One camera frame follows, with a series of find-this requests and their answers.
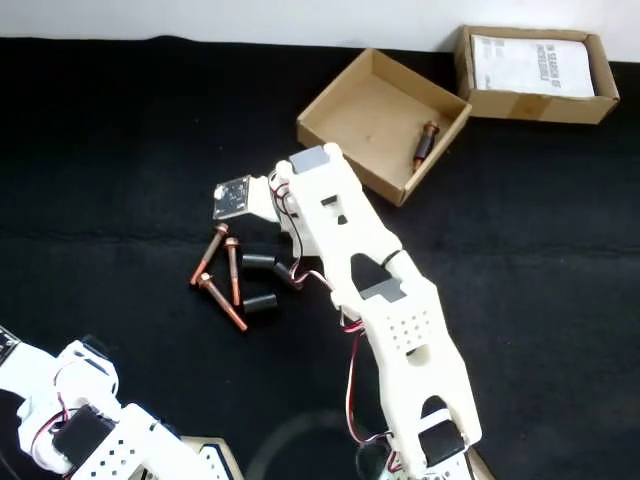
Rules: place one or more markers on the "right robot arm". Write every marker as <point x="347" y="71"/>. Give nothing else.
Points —
<point x="400" y="320"/>

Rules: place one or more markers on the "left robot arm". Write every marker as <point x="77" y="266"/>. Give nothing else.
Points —
<point x="115" y="450"/>

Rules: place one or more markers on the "black sleeve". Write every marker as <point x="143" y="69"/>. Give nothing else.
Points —
<point x="284" y="273"/>
<point x="260" y="304"/>
<point x="260" y="262"/>

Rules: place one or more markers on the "open empty-bottomed cardboard box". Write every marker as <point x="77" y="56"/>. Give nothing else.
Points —
<point x="370" y="120"/>

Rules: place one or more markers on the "copper bolt with black sleeve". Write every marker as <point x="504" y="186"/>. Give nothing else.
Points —
<point x="425" y="146"/>

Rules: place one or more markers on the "cardboard box with white booklet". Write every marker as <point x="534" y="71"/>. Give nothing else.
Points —
<point x="530" y="107"/>

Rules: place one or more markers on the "white printed booklet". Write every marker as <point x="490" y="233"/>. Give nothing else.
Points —
<point x="530" y="65"/>

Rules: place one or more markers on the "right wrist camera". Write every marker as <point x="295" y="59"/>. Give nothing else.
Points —
<point x="231" y="197"/>

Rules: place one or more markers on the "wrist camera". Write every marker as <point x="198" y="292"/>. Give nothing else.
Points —
<point x="6" y="345"/>
<point x="231" y="197"/>

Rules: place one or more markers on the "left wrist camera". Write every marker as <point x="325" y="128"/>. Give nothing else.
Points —
<point x="6" y="345"/>

